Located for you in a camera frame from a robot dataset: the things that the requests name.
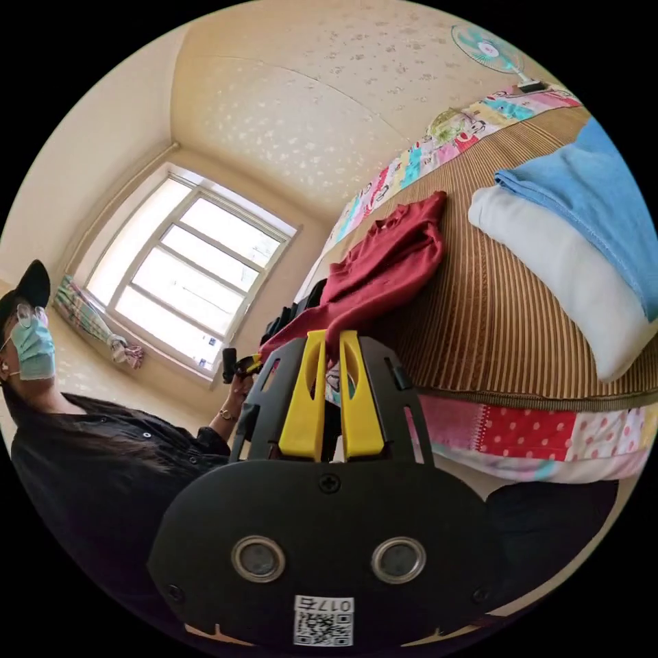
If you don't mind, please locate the bed with striped woven mat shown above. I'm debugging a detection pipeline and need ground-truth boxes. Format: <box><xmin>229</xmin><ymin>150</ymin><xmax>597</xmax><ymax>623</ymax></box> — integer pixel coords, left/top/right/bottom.
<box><xmin>293</xmin><ymin>84</ymin><xmax>658</xmax><ymax>487</ymax></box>

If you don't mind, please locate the person's left forearm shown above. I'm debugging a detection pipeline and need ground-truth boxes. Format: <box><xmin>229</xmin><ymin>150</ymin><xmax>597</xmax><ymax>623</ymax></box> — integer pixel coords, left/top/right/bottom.
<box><xmin>207</xmin><ymin>403</ymin><xmax>245</xmax><ymax>439</ymax></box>

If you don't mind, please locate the person's left hand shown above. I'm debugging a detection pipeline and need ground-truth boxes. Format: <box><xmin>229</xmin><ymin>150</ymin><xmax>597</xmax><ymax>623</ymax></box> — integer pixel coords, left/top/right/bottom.
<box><xmin>232</xmin><ymin>371</ymin><xmax>256</xmax><ymax>414</ymax></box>

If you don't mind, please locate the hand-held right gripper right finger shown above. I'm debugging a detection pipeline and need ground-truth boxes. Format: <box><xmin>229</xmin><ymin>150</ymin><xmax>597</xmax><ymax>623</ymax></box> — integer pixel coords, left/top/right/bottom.
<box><xmin>339</xmin><ymin>330</ymin><xmax>386</xmax><ymax>461</ymax></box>

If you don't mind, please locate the turquoise fan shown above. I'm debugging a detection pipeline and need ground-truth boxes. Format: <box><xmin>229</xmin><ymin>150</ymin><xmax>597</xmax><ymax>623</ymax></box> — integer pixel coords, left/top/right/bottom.
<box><xmin>450</xmin><ymin>24</ymin><xmax>547</xmax><ymax>95</ymax></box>

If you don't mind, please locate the red long sleeve shirt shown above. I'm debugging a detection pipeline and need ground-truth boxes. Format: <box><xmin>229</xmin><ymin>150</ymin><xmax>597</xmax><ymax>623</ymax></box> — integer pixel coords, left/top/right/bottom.
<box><xmin>258</xmin><ymin>191</ymin><xmax>448</xmax><ymax>363</ymax></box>

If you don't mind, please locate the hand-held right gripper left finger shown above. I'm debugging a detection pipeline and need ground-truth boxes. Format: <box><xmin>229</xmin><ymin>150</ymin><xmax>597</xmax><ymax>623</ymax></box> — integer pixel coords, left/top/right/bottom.
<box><xmin>278</xmin><ymin>330</ymin><xmax>328</xmax><ymax>461</ymax></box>

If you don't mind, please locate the tied striped curtain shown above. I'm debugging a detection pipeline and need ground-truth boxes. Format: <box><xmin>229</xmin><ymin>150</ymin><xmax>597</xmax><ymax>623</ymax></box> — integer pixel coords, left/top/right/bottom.
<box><xmin>53</xmin><ymin>273</ymin><xmax>146</xmax><ymax>371</ymax></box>

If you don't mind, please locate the person's body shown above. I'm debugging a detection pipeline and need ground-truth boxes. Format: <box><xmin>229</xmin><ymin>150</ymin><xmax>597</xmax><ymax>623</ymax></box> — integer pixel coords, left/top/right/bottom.
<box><xmin>0</xmin><ymin>258</ymin><xmax>621</xmax><ymax>636</ymax></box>

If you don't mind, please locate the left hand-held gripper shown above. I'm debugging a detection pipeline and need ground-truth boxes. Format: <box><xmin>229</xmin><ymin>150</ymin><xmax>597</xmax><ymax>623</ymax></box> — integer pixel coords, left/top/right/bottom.
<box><xmin>234</xmin><ymin>352</ymin><xmax>264</xmax><ymax>385</ymax></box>

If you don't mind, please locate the window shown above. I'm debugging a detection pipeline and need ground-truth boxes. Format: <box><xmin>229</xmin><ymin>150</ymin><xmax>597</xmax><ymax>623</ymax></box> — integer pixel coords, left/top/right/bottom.
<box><xmin>82</xmin><ymin>163</ymin><xmax>300</xmax><ymax>382</ymax></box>

